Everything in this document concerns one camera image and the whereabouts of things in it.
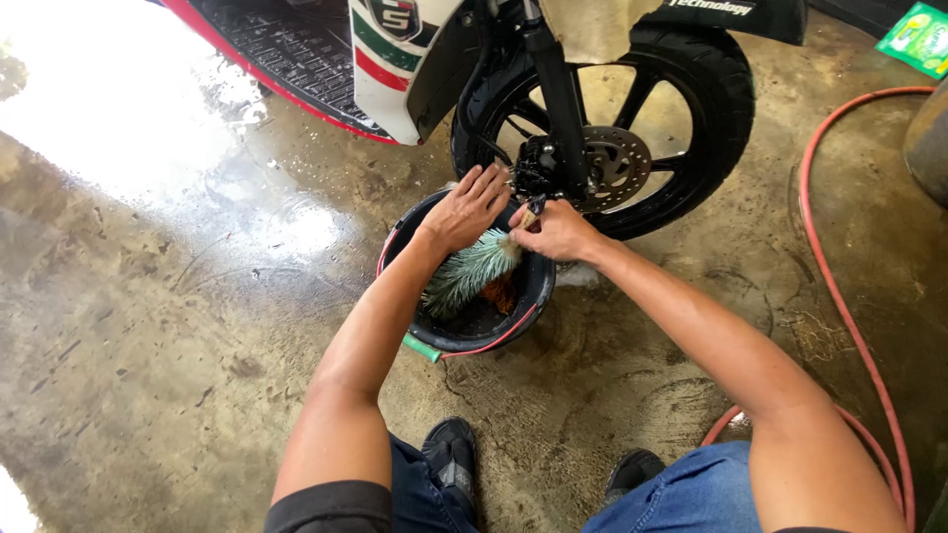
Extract black brake caliper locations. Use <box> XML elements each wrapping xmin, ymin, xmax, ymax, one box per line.
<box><xmin>511</xmin><ymin>135</ymin><xmax>562</xmax><ymax>201</ymax></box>

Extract black red motorcycle footboard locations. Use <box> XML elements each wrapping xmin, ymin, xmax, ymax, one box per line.
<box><xmin>148</xmin><ymin>0</ymin><xmax>401</xmax><ymax>145</ymax></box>

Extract black front fork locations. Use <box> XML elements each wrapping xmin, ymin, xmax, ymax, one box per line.
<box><xmin>518</xmin><ymin>0</ymin><xmax>591</xmax><ymax>202</ymax></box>

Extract silver brake disc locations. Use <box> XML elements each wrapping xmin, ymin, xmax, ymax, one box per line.
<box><xmin>576</xmin><ymin>125</ymin><xmax>653</xmax><ymax>216</ymax></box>

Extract motorcycle front wheel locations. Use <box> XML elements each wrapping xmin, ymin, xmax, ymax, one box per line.
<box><xmin>449</xmin><ymin>22</ymin><xmax>756</xmax><ymax>242</ymax></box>

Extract person's right black shoe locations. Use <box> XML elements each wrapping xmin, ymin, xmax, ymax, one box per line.
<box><xmin>601</xmin><ymin>449</ymin><xmax>667</xmax><ymax>508</ymax></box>

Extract person's blue jeans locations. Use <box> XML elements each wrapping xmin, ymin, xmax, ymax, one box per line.
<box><xmin>388</xmin><ymin>433</ymin><xmax>764</xmax><ymax>533</ymax></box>

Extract person's right hand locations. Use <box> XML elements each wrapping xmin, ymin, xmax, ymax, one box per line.
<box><xmin>508</xmin><ymin>198</ymin><xmax>604</xmax><ymax>263</ymax></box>

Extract pale green bristle brush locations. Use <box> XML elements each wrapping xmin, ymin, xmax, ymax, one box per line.
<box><xmin>422</xmin><ymin>207</ymin><xmax>540</xmax><ymax>319</ymax></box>

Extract red bucket handle green grip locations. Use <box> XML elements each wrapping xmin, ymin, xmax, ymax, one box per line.
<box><xmin>375</xmin><ymin>228</ymin><xmax>539</xmax><ymax>364</ymax></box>

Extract grey round container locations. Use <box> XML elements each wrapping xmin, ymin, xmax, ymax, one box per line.
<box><xmin>902</xmin><ymin>77</ymin><xmax>948</xmax><ymax>210</ymax></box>

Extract person's left black shoe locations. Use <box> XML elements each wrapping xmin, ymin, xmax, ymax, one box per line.
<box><xmin>421</xmin><ymin>417</ymin><xmax>478</xmax><ymax>512</ymax></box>

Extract green packet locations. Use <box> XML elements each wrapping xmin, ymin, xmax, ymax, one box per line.
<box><xmin>875</xmin><ymin>1</ymin><xmax>948</xmax><ymax>81</ymax></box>

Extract red water hose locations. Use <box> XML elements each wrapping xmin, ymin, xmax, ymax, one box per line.
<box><xmin>700</xmin><ymin>86</ymin><xmax>938</xmax><ymax>533</ymax></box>

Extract black motorcycle front fender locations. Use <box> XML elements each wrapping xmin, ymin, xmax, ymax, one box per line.
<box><xmin>630</xmin><ymin>0</ymin><xmax>809</xmax><ymax>47</ymax></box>

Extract person's left hand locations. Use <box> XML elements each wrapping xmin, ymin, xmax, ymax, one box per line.
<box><xmin>417</xmin><ymin>163</ymin><xmax>513</xmax><ymax>256</ymax></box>

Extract person's black shirt sleeve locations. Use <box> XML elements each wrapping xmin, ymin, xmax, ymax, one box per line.
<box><xmin>264</xmin><ymin>480</ymin><xmax>395</xmax><ymax>533</ymax></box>

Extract white striped motorcycle fairing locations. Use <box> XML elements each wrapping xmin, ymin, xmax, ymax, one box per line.
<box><xmin>347</xmin><ymin>0</ymin><xmax>482</xmax><ymax>147</ymax></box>

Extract person's black shoe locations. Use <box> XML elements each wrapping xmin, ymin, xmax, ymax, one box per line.
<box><xmin>601</xmin><ymin>449</ymin><xmax>667</xmax><ymax>508</ymax></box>
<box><xmin>421</xmin><ymin>417</ymin><xmax>478</xmax><ymax>512</ymax></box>

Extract black plastic bucket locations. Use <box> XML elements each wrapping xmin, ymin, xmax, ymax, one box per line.
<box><xmin>376</xmin><ymin>189</ymin><xmax>557</xmax><ymax>354</ymax></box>

